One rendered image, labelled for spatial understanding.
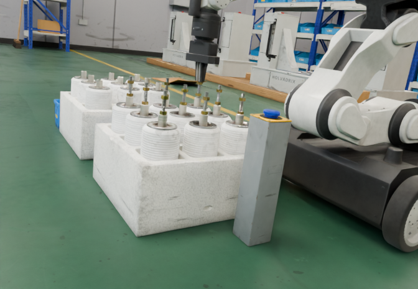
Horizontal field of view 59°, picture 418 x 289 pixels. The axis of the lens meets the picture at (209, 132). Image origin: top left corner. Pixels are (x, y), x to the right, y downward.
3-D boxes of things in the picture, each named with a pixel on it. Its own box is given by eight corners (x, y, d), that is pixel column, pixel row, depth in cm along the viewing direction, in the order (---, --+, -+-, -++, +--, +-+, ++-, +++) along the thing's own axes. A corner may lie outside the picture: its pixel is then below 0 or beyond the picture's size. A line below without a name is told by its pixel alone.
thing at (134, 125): (135, 186, 99) (140, 120, 94) (115, 174, 105) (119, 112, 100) (162, 179, 106) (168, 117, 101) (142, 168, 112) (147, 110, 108)
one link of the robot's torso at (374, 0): (407, 32, 129) (411, -23, 122) (446, 33, 119) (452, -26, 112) (354, 50, 117) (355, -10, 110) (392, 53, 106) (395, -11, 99)
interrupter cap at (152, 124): (151, 122, 95) (152, 119, 95) (180, 126, 95) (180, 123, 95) (142, 128, 88) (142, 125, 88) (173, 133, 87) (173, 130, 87)
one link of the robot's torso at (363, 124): (379, 96, 136) (287, 77, 109) (434, 108, 120) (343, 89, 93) (367, 137, 139) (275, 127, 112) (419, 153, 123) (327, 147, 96)
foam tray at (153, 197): (196, 167, 140) (202, 121, 135) (263, 213, 108) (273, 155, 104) (92, 177, 119) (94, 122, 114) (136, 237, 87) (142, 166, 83)
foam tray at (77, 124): (142, 128, 184) (145, 93, 180) (177, 153, 153) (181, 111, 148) (59, 131, 163) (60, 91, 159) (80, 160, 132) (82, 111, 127)
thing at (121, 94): (134, 130, 153) (137, 87, 149) (142, 137, 145) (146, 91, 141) (111, 131, 148) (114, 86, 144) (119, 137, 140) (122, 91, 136)
